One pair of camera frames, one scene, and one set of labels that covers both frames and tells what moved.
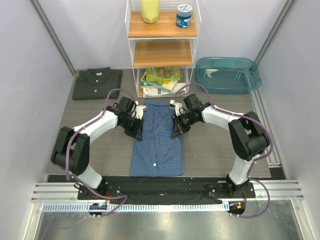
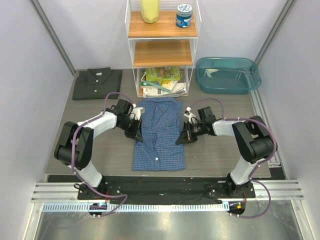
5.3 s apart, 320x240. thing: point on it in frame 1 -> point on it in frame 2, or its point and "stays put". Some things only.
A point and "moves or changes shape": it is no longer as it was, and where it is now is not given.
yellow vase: x=150 y=10 stays put
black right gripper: x=178 y=128 -> x=186 y=136
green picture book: x=160 y=74 stays put
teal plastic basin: x=227 y=75 stays put
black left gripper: x=137 y=133 stays put
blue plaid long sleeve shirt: x=158 y=154 moves or changes shape
